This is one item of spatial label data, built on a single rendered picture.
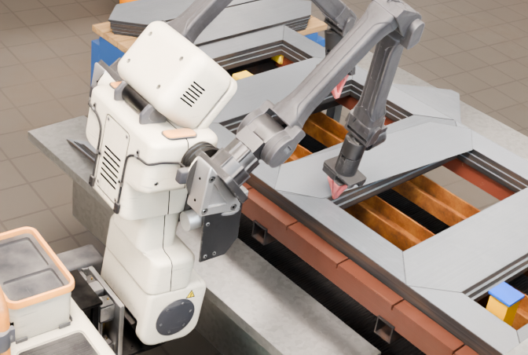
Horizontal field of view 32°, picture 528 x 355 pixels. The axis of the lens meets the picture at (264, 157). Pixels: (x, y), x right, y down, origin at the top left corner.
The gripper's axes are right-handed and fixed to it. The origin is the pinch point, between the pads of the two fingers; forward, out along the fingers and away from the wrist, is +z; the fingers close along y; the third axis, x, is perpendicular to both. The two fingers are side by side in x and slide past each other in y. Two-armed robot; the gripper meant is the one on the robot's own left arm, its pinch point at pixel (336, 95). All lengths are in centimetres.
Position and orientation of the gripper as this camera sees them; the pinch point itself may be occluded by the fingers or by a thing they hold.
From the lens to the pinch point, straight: 271.8
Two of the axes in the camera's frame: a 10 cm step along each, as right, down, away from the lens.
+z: 0.7, 9.1, 4.0
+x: -7.4, 3.2, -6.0
